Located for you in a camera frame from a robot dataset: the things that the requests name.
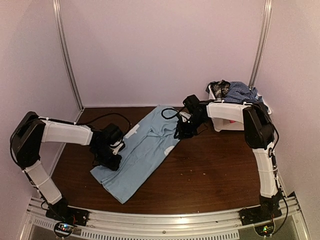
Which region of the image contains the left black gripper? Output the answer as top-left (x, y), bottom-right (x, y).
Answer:
top-left (93, 145), bottom-right (122, 173)

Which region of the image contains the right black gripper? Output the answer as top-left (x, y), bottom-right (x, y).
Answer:
top-left (175, 114), bottom-right (207, 140)

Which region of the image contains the light blue printed t-shirt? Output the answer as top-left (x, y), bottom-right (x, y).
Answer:
top-left (90, 105), bottom-right (180, 204)

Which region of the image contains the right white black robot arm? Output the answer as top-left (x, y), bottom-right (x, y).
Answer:
top-left (174, 94), bottom-right (282, 221)

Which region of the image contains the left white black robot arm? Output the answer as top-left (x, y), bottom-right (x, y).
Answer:
top-left (9, 111), bottom-right (125, 222)

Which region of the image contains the white plastic laundry basket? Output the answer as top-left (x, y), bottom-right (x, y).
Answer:
top-left (207, 84), bottom-right (273, 133)

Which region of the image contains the dark plaid shirt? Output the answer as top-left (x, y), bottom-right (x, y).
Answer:
top-left (206, 80), bottom-right (231, 101)

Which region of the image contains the blue dotted shirt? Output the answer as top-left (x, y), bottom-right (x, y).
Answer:
top-left (223, 81), bottom-right (263, 104)

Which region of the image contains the navy blue garment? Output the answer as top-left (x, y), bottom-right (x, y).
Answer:
top-left (258, 102), bottom-right (269, 114)

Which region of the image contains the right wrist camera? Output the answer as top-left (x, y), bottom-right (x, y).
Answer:
top-left (179, 111), bottom-right (191, 122)

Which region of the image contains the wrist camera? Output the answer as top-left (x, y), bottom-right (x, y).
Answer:
top-left (179, 111), bottom-right (191, 122)
top-left (109, 140), bottom-right (125, 155)

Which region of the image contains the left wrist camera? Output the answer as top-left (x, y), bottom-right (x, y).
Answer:
top-left (109, 140), bottom-right (125, 155)

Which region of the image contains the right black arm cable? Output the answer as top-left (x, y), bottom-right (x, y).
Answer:
top-left (161, 107), bottom-right (187, 121)

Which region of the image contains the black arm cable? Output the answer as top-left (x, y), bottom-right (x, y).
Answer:
top-left (74, 113), bottom-right (132, 136)
top-left (161, 107), bottom-right (187, 121)

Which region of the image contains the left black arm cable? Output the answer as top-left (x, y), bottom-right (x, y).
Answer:
top-left (74, 113), bottom-right (132, 136)

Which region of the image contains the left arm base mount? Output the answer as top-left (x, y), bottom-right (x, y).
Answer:
top-left (45, 206), bottom-right (89, 239)

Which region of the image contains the front aluminium frame rail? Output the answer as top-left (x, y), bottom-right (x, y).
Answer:
top-left (18, 197), bottom-right (310, 240)

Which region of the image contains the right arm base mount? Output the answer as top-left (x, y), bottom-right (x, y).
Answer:
top-left (238, 205), bottom-right (282, 238)

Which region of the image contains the right aluminium frame post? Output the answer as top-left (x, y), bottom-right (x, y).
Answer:
top-left (248, 0), bottom-right (273, 89)

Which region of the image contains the aluminium frame post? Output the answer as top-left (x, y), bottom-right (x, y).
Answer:
top-left (248, 0), bottom-right (273, 89)
top-left (52, 0), bottom-right (84, 111)

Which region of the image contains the left aluminium frame post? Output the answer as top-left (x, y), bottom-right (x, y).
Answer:
top-left (52, 0), bottom-right (84, 111)

